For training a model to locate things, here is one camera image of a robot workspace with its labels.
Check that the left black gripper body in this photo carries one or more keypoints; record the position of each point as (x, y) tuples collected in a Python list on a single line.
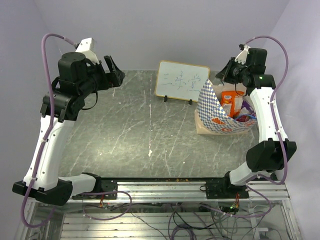
[(98, 79)]

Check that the blue checkered paper bag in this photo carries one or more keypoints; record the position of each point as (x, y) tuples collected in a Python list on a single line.
[(210, 117)]

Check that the purple snack packet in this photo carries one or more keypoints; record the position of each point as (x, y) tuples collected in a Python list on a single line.
[(246, 112)]

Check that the aluminium mounting rail frame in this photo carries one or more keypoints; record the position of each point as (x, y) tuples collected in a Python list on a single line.
[(166, 209)]

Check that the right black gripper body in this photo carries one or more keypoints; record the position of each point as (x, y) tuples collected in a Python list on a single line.
[(237, 73)]

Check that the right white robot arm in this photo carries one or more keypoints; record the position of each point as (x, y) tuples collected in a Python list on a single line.
[(274, 149)]

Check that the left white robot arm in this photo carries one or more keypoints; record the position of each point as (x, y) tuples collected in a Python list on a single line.
[(78, 77)]

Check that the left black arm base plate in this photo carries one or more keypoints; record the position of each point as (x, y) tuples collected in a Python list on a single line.
[(106, 186)]

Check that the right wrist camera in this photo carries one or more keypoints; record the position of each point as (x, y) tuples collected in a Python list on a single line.
[(242, 56)]

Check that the small whiteboard on stand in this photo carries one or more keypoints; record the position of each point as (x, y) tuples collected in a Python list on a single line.
[(180, 81)]

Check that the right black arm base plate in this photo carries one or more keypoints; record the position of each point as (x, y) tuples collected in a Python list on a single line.
[(223, 191)]

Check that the orange snack packet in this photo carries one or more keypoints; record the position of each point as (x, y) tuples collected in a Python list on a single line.
[(231, 102)]

